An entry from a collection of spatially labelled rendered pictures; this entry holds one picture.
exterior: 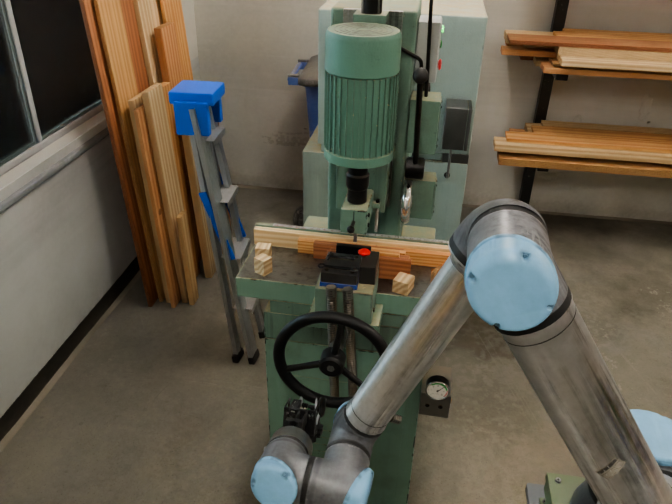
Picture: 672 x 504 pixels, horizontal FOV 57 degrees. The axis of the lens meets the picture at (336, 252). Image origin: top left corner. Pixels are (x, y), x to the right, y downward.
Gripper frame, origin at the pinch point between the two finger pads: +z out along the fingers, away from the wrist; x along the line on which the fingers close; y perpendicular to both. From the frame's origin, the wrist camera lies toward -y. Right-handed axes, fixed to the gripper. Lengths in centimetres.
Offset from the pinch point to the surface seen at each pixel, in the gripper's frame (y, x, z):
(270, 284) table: 26.4, 15.4, 15.6
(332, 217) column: 41, 5, 47
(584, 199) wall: 37, -119, 271
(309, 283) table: 27.6, 5.3, 16.2
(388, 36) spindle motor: 88, -10, 5
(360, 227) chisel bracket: 42.6, -6.1, 21.9
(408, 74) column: 83, -14, 32
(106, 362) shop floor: -38, 106, 99
